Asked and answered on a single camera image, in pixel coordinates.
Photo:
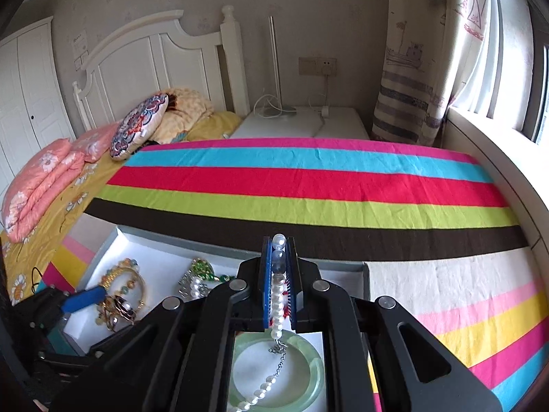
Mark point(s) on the striped colourful blanket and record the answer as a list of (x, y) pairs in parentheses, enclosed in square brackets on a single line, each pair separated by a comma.
[(321, 189)]

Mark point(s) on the white nightstand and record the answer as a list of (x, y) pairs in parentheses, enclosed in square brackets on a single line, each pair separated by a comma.
[(300, 126)]

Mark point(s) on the white wooden headboard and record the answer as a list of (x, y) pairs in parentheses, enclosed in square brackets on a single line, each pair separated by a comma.
[(150, 64)]

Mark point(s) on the grey cardboard box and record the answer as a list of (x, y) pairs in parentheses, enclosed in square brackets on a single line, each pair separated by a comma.
[(163, 266)]

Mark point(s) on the printed striped curtain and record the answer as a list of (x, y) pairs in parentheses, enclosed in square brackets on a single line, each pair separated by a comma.
[(416, 51)]

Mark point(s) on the yellow fuzzy blanket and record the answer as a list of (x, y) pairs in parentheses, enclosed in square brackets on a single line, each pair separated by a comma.
[(188, 111)]

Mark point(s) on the pink floral pillow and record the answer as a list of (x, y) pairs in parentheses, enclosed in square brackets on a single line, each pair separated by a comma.
[(96, 141)]

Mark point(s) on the gold rhinestone bangle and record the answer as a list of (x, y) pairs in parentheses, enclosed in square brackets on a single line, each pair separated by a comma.
[(139, 296)]

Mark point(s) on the white wall note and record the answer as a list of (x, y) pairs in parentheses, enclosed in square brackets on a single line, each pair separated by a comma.
[(80, 49)]

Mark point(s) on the window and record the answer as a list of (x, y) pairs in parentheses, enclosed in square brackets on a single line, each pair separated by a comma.
[(514, 51)]

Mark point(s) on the white lamp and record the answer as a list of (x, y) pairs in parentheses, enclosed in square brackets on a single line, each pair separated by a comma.
[(274, 64)]

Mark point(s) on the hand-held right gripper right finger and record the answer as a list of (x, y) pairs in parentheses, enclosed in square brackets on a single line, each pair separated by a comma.
[(292, 283)]

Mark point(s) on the beige wall socket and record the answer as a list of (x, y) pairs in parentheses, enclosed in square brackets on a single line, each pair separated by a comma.
[(317, 65)]

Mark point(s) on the green rhinestone brooch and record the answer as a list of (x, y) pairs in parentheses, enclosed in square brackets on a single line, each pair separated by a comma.
[(203, 268)]

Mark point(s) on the pink floral quilt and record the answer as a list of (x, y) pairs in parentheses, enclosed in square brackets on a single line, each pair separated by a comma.
[(38, 189)]

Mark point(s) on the white wardrobe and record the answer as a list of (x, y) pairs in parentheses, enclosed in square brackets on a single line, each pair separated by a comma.
[(30, 94)]

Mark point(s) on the patterned round pillow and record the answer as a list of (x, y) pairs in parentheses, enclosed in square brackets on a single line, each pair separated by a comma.
[(139, 124)]

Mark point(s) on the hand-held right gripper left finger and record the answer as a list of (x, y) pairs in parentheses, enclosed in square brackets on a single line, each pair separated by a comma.
[(266, 283)]

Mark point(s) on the green jade bangle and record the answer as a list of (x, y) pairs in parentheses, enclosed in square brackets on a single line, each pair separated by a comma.
[(312, 364)]

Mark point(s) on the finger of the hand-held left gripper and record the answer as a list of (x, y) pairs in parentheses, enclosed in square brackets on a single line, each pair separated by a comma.
[(64, 358), (83, 299)]

